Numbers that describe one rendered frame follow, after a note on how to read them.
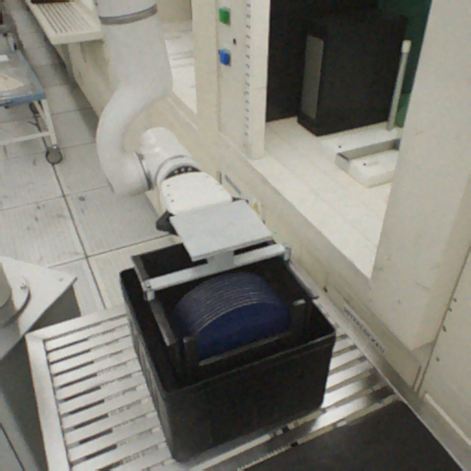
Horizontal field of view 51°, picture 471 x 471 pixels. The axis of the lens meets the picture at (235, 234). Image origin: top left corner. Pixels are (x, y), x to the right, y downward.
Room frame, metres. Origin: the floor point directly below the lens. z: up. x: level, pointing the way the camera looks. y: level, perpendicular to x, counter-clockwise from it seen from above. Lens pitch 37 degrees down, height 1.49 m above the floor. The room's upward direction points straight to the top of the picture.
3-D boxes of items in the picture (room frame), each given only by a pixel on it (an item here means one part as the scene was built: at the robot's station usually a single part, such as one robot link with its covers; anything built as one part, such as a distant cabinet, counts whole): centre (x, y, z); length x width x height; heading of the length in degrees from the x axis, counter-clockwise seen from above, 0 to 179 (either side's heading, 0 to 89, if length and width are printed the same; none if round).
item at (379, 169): (1.15, -0.37, 0.89); 0.22 x 0.21 x 0.04; 116
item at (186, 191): (0.67, 0.07, 1.06); 0.11 x 0.10 x 0.07; 24
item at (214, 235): (0.57, 0.02, 0.93); 0.24 x 0.20 x 0.32; 114
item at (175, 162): (0.73, 0.09, 1.06); 0.09 x 0.03 x 0.08; 114
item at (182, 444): (0.57, 0.02, 0.85); 0.28 x 0.28 x 0.17; 24
